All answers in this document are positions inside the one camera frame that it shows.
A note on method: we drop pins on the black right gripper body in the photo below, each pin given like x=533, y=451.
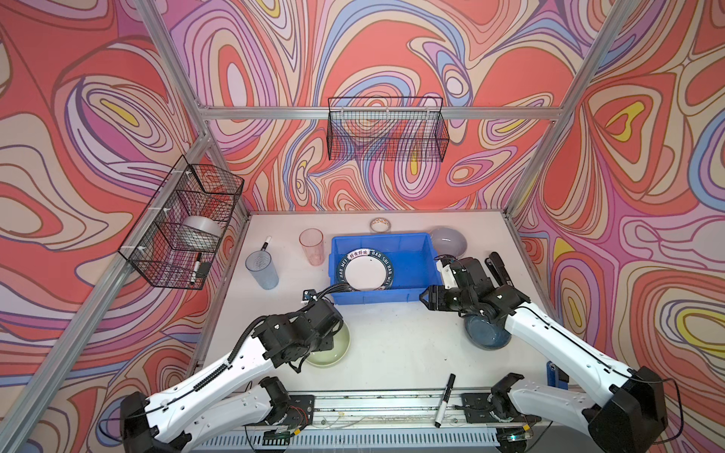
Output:
x=450, y=299

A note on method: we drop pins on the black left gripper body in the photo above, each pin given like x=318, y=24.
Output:
x=317, y=344

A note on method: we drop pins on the dark blue ceramic bowl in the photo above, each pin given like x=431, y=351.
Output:
x=484, y=335

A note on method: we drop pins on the green ceramic bowl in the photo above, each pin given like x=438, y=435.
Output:
x=340, y=345

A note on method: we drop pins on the grey purple bowl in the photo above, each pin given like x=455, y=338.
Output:
x=448, y=241

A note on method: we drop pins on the white plate green lettered rim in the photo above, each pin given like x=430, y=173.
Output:
x=365, y=269

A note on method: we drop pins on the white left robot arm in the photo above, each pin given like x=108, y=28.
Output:
x=235, y=391

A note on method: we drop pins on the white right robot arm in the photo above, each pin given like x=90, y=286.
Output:
x=620, y=408

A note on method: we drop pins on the blue plastic bin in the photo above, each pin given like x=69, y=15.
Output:
x=413, y=258

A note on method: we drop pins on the black stapler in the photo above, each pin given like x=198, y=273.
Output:
x=498, y=270

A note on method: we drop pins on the clear grey plastic cup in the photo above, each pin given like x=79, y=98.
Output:
x=262, y=268

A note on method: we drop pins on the small black marker on table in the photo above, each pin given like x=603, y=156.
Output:
x=266, y=243

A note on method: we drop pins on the pink translucent cup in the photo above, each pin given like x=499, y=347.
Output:
x=312, y=242

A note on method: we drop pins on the marker in left basket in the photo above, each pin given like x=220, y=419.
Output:
x=197, y=264

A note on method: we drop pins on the blue handheld device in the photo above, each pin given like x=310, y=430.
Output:
x=556, y=377

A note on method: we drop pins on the white tape roll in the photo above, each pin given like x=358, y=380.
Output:
x=200, y=233

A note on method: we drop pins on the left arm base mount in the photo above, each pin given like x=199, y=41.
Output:
x=273, y=406

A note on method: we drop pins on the black marker on rail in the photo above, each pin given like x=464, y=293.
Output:
x=442, y=407

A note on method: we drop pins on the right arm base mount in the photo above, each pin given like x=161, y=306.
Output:
x=495, y=406

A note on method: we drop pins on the black wire basket left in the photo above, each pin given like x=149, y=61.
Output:
x=174, y=244

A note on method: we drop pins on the black wire basket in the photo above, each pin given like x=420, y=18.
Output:
x=174, y=244
x=387, y=128

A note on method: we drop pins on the black wire basket back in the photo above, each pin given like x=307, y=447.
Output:
x=387, y=128

